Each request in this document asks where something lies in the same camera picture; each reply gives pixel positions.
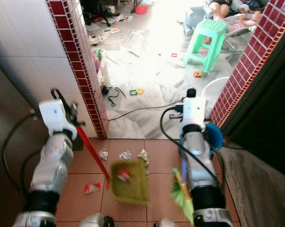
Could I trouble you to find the green dustpan with red handle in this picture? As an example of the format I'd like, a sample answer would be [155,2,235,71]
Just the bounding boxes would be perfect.
[76,125,152,207]

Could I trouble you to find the green broom with blue handle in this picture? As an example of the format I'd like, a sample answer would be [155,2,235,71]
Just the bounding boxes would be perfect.
[170,159,195,224]

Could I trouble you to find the person sitting on floor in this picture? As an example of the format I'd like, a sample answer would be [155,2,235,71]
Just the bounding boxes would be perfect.
[207,0,275,30]

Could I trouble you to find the white round plastic object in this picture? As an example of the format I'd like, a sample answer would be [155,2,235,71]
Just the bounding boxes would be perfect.
[201,77,231,113]

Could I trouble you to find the blue plastic bucket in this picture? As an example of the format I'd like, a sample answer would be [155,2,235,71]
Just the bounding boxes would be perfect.
[179,122,225,159]

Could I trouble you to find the white upright bottle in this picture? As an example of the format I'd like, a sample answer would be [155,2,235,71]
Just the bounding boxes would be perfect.
[103,57,112,88]

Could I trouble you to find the crumpled white paper ball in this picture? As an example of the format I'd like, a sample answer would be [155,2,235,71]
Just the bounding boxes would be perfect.
[119,150,132,160]

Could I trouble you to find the mint green plastic stool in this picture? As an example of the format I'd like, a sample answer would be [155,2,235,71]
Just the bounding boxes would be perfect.
[182,17,228,73]

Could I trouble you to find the grey cloth bag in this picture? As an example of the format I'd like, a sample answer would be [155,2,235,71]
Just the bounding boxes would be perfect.
[183,7,208,37]

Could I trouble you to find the flat red white wrapper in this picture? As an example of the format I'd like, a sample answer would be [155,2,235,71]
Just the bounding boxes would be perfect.
[84,182,102,194]

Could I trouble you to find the crumpled red white wrapper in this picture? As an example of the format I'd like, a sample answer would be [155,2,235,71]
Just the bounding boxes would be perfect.
[118,169,132,182]

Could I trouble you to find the crumpled paper ball with print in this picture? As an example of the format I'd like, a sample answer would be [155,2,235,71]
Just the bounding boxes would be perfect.
[138,149,149,164]

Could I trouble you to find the red plastic basin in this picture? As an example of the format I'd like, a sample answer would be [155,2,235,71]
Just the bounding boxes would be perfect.
[135,4,148,14]

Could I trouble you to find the silver left robot leg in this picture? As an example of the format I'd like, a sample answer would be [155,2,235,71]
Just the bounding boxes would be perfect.
[78,213,108,227]

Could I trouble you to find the silver robot leg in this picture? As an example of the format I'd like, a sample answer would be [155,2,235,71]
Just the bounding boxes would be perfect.
[78,213,108,227]
[154,218,179,227]

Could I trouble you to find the silver right robot leg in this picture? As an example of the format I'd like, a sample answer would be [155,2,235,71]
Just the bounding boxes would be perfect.
[154,218,179,227]

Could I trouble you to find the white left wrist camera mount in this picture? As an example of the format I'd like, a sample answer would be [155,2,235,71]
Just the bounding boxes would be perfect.
[39,99,78,140]

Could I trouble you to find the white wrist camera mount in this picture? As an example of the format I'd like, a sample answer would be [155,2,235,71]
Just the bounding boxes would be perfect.
[39,99,78,140]
[180,96,207,134]

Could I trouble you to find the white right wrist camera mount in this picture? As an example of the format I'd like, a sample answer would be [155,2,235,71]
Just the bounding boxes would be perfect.
[180,96,207,134]

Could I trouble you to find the black charger with cord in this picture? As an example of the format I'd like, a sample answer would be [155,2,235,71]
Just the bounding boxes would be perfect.
[101,85,127,107]

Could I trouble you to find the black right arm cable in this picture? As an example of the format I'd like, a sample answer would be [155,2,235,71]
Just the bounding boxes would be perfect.
[159,106,225,186]

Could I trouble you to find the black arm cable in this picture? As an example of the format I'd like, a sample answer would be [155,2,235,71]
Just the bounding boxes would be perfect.
[159,106,225,186]
[1,112,42,191]

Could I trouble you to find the long black floor cable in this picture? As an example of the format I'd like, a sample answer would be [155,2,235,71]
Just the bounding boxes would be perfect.
[108,99,183,121]

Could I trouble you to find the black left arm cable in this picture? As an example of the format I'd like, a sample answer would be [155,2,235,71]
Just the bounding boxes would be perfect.
[1,112,42,191]

